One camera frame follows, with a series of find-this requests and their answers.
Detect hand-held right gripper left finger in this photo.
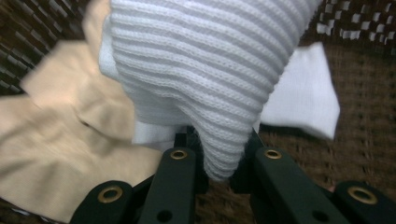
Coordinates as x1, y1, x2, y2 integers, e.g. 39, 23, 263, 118
138, 125, 209, 224

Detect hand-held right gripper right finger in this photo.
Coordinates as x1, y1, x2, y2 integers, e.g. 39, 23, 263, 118
230, 127, 349, 224

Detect white ribbed sock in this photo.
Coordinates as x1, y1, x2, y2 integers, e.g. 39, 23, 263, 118
259, 41, 341, 141
98, 0, 323, 183

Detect brown woven basket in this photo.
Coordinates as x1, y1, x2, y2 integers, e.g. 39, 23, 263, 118
0, 0, 396, 224

